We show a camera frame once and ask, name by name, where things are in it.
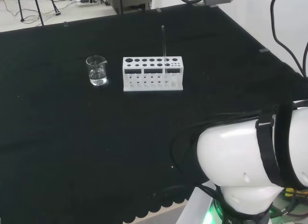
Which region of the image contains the clear glass rod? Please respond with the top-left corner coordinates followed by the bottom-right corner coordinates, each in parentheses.
top-left (161, 25), bottom-right (169, 80)

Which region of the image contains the white test tube rack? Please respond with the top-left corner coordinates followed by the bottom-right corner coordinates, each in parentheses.
top-left (122, 55), bottom-right (184, 92)

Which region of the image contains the grey equipment case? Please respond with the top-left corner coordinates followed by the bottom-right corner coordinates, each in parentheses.
top-left (106, 0), bottom-right (154, 15)

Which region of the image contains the white power strip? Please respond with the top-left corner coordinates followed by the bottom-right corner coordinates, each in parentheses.
top-left (76, 0), bottom-right (100, 6)

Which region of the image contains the clear glass beaker with water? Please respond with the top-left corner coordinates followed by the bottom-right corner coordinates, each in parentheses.
top-left (85, 55), bottom-right (108, 87)

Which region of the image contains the black tripod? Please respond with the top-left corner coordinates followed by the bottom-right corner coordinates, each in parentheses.
top-left (16, 0), bottom-right (61, 26)

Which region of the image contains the black bench cloth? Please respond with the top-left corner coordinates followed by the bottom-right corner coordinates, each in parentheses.
top-left (0, 4), bottom-right (308, 224)

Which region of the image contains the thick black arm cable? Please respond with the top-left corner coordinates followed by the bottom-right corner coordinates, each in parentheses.
top-left (270, 0), bottom-right (308, 78)

